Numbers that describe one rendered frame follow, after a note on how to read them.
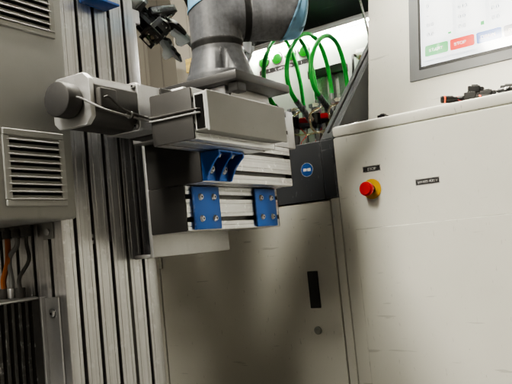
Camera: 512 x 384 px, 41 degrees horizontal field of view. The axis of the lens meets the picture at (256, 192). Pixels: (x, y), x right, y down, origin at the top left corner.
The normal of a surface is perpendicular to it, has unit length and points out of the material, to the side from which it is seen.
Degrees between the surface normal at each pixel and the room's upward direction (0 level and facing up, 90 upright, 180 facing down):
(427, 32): 76
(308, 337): 90
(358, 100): 90
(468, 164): 90
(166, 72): 90
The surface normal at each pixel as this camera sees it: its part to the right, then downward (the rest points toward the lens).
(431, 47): -0.59, -0.25
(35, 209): 0.84, -0.12
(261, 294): -0.58, 0.00
